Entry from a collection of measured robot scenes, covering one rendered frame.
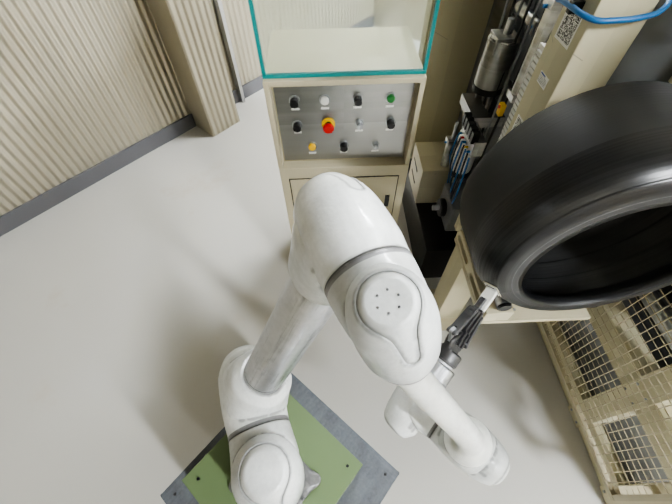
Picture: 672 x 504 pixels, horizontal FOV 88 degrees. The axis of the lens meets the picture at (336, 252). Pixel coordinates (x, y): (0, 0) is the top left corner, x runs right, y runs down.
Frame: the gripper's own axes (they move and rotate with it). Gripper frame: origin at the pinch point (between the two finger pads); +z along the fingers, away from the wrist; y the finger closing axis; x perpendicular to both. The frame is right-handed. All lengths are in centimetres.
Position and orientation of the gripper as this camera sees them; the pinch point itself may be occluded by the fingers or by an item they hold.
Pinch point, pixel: (485, 299)
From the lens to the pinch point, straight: 101.7
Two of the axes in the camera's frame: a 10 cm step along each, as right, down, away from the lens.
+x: 6.0, 3.8, -7.0
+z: 6.1, -7.9, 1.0
